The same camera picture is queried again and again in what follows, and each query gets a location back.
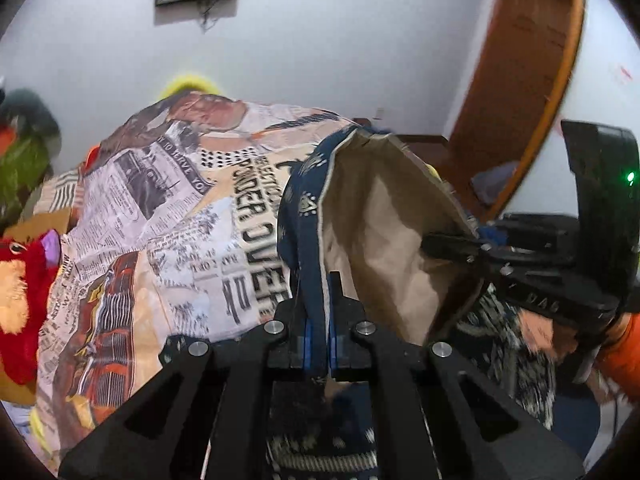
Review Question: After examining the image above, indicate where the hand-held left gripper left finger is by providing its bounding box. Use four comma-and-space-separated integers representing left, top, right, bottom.
57, 300, 315, 480

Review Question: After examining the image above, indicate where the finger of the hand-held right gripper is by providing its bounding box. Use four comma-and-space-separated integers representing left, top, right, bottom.
421, 214, 579, 262
472, 254, 577, 287

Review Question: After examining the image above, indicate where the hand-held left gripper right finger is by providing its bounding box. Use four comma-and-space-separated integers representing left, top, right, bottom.
327, 270, 586, 480

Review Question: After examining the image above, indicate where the navy patterned hoodie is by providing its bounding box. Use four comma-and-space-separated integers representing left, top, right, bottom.
265, 127, 557, 480

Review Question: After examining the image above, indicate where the person's right forearm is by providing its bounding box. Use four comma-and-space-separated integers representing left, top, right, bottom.
594, 309, 640, 403

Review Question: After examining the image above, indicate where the grey cloth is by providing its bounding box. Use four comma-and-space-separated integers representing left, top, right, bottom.
471, 160, 522, 207

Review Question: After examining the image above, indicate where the brown wooden door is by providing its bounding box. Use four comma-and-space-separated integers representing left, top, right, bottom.
444, 0, 587, 222

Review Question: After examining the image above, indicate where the printed blanket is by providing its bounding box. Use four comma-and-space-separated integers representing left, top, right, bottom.
30, 91, 372, 466

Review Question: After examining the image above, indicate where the yellow plush object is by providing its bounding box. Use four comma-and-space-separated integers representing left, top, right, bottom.
159, 74, 222, 102

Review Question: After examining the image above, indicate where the red plush toy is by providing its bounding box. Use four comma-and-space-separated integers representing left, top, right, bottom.
0, 229, 64, 402

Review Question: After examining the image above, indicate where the green storage box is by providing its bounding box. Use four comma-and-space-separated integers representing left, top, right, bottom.
0, 130, 54, 223

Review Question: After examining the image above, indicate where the black cable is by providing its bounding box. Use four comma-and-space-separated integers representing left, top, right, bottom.
197, 0, 222, 32

